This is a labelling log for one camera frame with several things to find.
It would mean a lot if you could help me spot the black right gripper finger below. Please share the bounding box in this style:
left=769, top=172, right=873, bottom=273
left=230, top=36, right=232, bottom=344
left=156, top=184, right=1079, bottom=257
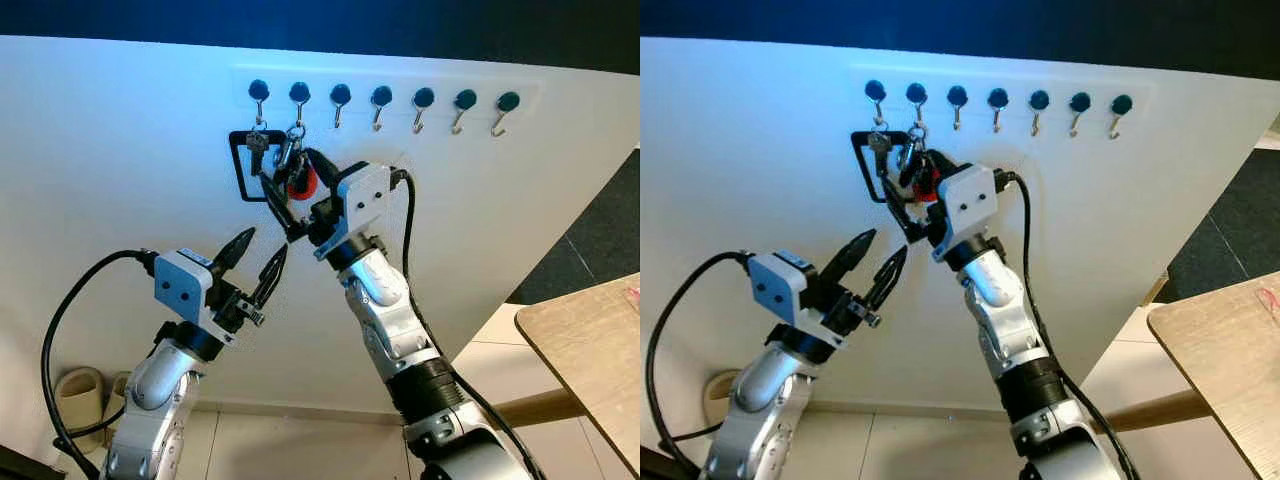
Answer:
left=914, top=148, right=953, bottom=191
left=258, top=174, right=310, bottom=242
left=300, top=148, right=343, bottom=197
left=877, top=170, right=927, bottom=244

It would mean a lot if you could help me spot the beige slipper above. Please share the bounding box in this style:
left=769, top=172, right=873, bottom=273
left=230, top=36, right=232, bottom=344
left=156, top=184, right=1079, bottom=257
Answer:
left=54, top=366, right=107, bottom=443
left=704, top=370, right=747, bottom=429
left=105, top=372, right=137, bottom=423

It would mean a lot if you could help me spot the large white board panel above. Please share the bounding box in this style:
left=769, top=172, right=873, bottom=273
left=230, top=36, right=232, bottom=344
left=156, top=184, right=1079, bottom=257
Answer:
left=640, top=37, right=1280, bottom=419
left=0, top=35, right=641, bottom=413

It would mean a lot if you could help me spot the keyring with red fob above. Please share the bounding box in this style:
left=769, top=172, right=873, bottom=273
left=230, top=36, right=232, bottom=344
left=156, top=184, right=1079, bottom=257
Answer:
left=274, top=122, right=323, bottom=204
left=893, top=122, right=943, bottom=204

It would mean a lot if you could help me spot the black floor rug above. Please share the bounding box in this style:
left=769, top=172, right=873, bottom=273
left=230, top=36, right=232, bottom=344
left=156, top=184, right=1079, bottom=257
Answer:
left=1158, top=172, right=1280, bottom=303
left=507, top=148, right=641, bottom=307

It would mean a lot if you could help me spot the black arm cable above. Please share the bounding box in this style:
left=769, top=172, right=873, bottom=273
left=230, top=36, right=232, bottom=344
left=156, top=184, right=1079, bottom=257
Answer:
left=388, top=168, right=548, bottom=480
left=645, top=251, right=761, bottom=473
left=41, top=250, right=161, bottom=453
left=995, top=170, right=1143, bottom=480

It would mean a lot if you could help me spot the wooden table leg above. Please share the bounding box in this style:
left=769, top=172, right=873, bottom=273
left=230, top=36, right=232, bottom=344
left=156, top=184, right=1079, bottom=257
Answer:
left=488, top=389, right=587, bottom=429
left=1098, top=390, right=1213, bottom=433

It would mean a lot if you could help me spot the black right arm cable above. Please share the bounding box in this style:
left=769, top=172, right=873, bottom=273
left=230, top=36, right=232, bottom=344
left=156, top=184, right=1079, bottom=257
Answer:
left=388, top=168, right=548, bottom=480
left=995, top=170, right=1143, bottom=480

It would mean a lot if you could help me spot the white hook rail strip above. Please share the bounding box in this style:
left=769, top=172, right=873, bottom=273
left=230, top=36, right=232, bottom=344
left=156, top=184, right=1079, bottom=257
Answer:
left=231, top=65, right=542, bottom=118

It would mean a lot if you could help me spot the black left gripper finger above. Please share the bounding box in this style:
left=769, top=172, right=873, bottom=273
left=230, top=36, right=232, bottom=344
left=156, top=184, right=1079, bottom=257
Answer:
left=247, top=245, right=290, bottom=309
left=820, top=229, right=878, bottom=283
left=211, top=227, right=257, bottom=275
left=863, top=248, right=910, bottom=313

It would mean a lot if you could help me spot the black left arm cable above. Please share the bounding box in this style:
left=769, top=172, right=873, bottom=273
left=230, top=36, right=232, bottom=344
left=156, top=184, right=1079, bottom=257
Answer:
left=41, top=250, right=161, bottom=453
left=645, top=251, right=761, bottom=473

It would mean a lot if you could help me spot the key with black strap loop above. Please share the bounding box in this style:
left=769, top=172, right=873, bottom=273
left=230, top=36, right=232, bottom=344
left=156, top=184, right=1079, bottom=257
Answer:
left=850, top=124, right=911, bottom=205
left=228, top=122, right=291, bottom=204

